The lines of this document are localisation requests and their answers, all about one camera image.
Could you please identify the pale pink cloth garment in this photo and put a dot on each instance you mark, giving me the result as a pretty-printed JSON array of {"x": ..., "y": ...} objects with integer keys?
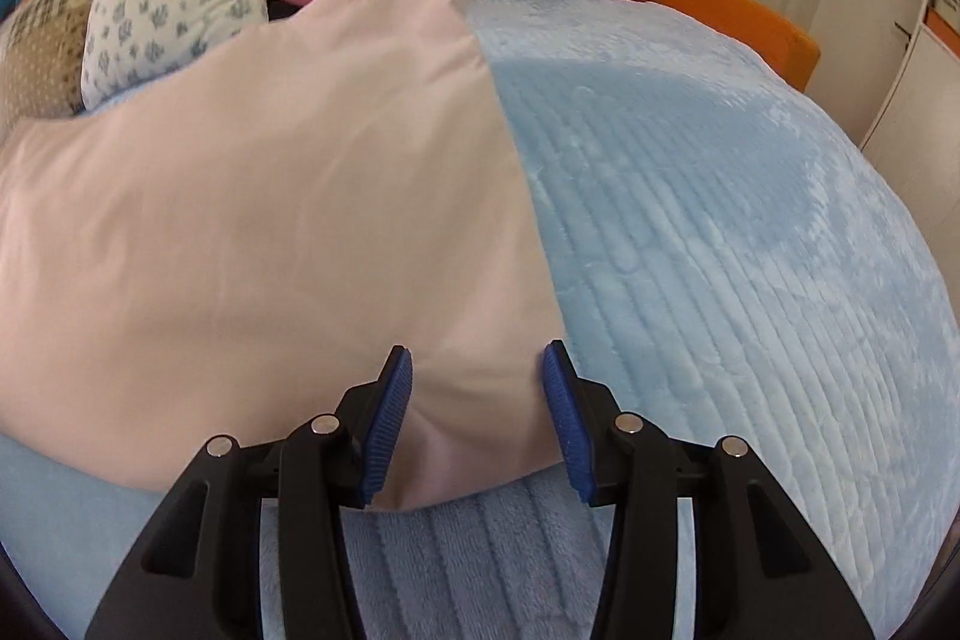
[{"x": 262, "y": 235}]

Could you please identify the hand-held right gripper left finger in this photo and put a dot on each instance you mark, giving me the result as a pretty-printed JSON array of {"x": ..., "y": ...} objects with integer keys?
[{"x": 382, "y": 430}]

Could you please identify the beige patchwork pillow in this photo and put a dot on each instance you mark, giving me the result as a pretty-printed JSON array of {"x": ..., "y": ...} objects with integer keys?
[{"x": 45, "y": 55}]

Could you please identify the white cabinet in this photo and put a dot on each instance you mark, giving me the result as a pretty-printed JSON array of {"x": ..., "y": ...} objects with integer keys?
[{"x": 915, "y": 108}]

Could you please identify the light blue fleece blanket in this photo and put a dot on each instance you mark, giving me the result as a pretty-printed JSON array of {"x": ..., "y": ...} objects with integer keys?
[{"x": 712, "y": 235}]

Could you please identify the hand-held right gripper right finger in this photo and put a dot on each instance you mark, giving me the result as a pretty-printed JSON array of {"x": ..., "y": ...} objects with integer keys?
[{"x": 570, "y": 430}]

